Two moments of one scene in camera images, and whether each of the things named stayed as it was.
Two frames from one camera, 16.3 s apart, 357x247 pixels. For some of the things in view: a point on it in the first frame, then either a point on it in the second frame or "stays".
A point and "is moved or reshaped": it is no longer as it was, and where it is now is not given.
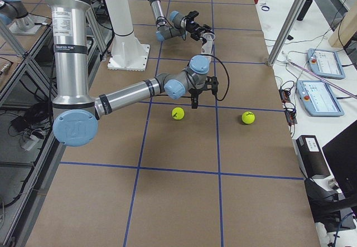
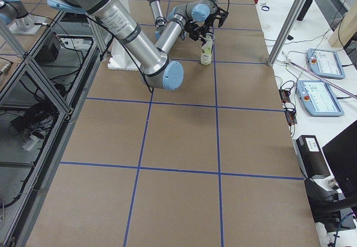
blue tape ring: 265,6 stays
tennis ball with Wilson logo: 178,113 is moved or reshaped
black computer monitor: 341,153 stays
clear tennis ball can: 207,47 stays
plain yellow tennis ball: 248,117 -> 207,48
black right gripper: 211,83 -> 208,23
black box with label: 310,156 stays
